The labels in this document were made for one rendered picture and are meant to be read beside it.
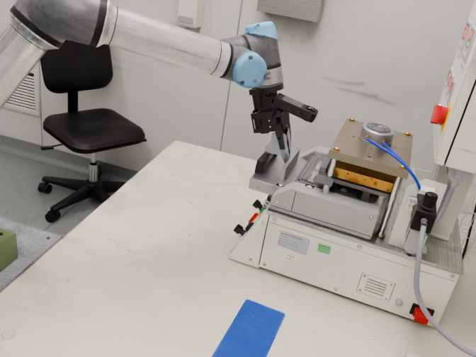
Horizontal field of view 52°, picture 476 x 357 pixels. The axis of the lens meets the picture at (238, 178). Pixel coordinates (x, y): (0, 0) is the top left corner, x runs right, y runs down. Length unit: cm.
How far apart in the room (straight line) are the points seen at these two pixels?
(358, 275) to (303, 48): 161
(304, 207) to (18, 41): 72
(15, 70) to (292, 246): 74
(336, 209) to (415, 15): 158
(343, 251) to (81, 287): 61
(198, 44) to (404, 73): 172
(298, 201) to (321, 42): 154
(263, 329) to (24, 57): 77
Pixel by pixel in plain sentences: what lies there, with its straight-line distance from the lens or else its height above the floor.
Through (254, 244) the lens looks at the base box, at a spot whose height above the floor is 82.
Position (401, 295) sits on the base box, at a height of 82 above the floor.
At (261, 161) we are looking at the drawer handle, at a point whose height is 101.
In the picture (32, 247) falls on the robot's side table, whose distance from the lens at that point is 131.
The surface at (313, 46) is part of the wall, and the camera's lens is 260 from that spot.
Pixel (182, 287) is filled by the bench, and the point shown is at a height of 75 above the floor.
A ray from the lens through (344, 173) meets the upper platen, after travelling 117.
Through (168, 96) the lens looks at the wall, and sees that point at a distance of 287.
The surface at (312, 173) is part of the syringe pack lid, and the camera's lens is 124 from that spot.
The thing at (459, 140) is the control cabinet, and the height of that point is 121.
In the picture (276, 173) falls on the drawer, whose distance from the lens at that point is 128.
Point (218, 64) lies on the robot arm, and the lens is 104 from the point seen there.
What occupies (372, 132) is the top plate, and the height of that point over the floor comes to 114.
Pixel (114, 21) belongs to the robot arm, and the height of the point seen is 133.
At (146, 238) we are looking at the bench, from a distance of 134.
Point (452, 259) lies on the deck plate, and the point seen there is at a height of 93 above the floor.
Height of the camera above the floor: 151
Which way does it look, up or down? 26 degrees down
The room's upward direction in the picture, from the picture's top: 10 degrees clockwise
